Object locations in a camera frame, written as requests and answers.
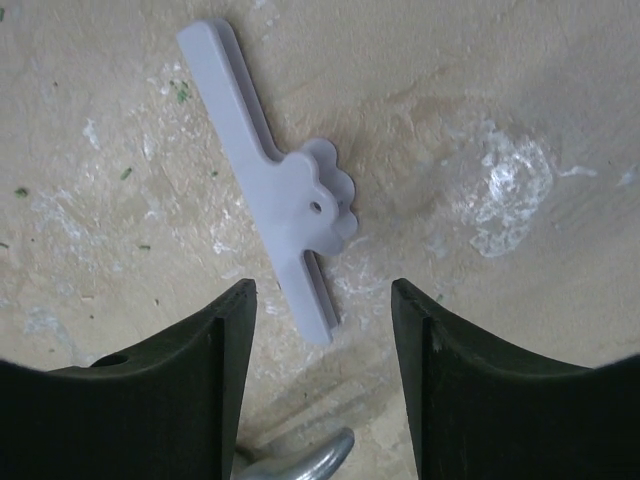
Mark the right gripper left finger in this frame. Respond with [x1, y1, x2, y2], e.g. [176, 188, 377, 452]
[1, 279, 256, 479]

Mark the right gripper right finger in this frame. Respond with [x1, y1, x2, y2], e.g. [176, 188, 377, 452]
[391, 279, 639, 479]

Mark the silver metal scoop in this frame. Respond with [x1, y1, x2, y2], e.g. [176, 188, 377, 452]
[230, 427, 355, 480]

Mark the white plastic bracket piece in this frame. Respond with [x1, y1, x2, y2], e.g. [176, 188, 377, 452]
[177, 18, 358, 345]

